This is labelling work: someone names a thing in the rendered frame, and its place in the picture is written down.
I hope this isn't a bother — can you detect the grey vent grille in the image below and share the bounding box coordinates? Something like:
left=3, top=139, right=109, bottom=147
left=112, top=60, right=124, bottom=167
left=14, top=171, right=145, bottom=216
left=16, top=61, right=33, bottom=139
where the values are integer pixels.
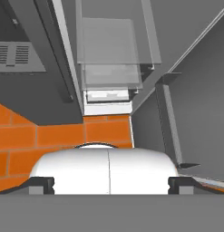
left=0, top=41, right=47, bottom=74

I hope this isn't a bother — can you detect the grey fridge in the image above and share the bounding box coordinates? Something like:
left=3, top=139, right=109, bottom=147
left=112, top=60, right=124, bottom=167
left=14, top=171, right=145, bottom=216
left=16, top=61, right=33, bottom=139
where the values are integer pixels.
left=51, top=0, right=224, bottom=117

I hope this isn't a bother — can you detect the white rounded dome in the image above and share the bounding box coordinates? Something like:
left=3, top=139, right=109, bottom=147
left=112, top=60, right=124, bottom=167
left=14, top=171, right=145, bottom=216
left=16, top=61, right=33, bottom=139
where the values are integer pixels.
left=29, top=141, right=180, bottom=195

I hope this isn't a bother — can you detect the large clear glass fridge shelf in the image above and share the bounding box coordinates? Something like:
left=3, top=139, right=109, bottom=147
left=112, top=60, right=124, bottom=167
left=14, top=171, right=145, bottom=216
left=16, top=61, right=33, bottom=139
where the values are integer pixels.
left=74, top=0, right=163, bottom=66

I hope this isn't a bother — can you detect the grey fridge door handle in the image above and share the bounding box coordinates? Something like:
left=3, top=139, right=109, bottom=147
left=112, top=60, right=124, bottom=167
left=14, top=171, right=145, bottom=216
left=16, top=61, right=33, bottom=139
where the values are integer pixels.
left=154, top=72, right=201, bottom=169

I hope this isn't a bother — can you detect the white fridge drawer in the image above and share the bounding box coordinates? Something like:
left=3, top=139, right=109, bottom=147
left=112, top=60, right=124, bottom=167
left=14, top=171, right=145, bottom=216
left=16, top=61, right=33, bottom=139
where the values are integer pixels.
left=83, top=89, right=133, bottom=117

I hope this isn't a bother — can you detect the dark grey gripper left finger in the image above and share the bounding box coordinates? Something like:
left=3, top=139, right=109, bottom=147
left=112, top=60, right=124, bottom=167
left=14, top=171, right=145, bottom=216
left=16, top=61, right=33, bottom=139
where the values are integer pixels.
left=1, top=176, right=55, bottom=195

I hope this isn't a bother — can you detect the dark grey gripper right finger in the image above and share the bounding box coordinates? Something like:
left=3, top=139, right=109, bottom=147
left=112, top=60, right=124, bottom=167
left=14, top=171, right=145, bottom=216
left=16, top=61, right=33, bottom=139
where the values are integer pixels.
left=168, top=176, right=222, bottom=195

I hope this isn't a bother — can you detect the small clear glass fridge shelf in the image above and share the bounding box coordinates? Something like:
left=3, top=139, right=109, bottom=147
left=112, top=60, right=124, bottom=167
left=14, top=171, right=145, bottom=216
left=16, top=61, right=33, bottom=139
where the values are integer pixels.
left=81, top=63, right=144, bottom=92

